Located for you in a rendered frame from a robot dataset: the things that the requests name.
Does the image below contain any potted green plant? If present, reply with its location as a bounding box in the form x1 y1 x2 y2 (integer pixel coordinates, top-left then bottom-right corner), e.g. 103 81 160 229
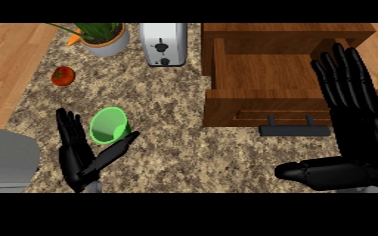
47 23 132 58

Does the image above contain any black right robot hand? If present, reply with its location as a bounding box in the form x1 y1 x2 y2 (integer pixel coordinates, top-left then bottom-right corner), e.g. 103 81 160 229
274 42 378 192

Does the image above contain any orange carrot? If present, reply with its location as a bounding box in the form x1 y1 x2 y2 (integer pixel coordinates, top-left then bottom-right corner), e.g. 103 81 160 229
67 28 83 47

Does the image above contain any red tomato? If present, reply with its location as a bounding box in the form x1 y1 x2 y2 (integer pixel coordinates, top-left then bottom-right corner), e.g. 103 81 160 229
51 66 78 87

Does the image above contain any green cup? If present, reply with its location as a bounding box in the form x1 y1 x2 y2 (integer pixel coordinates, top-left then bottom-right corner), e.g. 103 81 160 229
89 106 134 145

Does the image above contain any silver toaster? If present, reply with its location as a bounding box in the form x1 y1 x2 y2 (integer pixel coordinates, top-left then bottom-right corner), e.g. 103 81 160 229
140 23 190 68

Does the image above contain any dark grey drawer handle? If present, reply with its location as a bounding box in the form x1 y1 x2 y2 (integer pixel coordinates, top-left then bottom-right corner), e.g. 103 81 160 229
259 114 331 137

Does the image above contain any wooden cabinet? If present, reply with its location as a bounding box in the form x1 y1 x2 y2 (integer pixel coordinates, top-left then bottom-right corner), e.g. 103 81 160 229
202 23 377 78

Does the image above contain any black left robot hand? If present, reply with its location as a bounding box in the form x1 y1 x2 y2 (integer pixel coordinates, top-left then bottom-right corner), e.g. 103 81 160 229
55 107 142 194

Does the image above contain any wooden drawer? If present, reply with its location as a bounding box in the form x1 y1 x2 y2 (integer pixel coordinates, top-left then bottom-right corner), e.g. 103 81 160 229
203 37 378 128

